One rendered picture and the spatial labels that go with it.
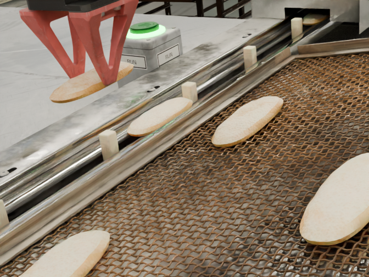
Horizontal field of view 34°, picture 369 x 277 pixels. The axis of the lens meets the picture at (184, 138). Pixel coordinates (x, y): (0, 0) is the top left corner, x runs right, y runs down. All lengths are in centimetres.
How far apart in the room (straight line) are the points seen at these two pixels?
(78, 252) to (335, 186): 15
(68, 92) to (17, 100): 36
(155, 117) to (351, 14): 38
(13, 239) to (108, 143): 21
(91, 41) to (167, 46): 31
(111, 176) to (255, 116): 12
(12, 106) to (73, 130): 25
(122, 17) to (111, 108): 16
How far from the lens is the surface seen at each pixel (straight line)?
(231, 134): 47
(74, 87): 54
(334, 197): 33
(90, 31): 50
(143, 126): 62
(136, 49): 80
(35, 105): 86
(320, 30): 90
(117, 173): 46
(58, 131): 64
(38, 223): 42
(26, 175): 57
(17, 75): 101
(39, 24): 54
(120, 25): 54
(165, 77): 75
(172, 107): 66
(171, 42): 82
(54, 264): 35
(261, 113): 49
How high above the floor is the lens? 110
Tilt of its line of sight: 25 degrees down
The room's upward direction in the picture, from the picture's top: 7 degrees counter-clockwise
